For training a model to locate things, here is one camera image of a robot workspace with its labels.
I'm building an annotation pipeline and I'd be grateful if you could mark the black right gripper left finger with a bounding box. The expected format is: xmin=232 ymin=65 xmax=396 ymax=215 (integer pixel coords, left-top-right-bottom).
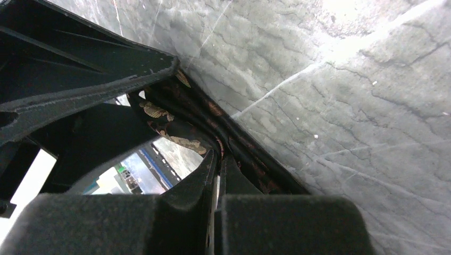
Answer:
xmin=1 ymin=151 xmax=218 ymax=254

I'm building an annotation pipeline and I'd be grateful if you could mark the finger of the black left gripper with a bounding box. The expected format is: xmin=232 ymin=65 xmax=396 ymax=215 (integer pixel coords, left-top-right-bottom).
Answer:
xmin=1 ymin=103 xmax=158 ymax=215
xmin=1 ymin=1 xmax=179 ymax=144

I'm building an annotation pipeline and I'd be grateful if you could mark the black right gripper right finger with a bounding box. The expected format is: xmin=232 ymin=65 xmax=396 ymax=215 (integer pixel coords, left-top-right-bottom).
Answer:
xmin=214 ymin=156 xmax=375 ymax=254

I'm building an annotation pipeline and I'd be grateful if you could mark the black floral gold tie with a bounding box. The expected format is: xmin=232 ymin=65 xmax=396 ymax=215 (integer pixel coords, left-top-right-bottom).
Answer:
xmin=127 ymin=70 xmax=309 ymax=194

